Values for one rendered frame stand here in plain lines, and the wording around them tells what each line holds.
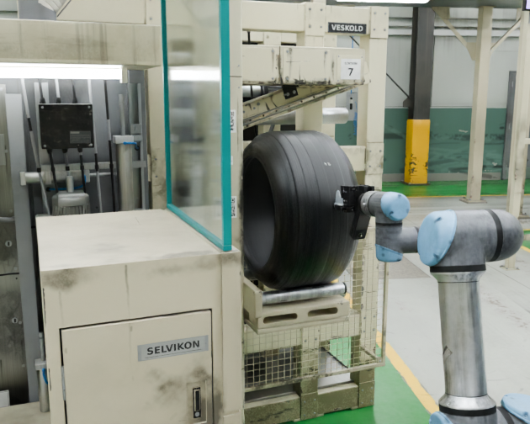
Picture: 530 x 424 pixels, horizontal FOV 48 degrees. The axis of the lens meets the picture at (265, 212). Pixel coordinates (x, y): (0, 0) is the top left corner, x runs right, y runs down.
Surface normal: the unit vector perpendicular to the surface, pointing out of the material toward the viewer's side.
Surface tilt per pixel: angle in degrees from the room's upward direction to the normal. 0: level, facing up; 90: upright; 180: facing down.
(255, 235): 58
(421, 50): 90
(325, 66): 90
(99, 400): 90
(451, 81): 90
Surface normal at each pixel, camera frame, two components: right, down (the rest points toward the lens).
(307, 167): 0.29, -0.48
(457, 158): 0.12, 0.18
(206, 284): 0.36, 0.18
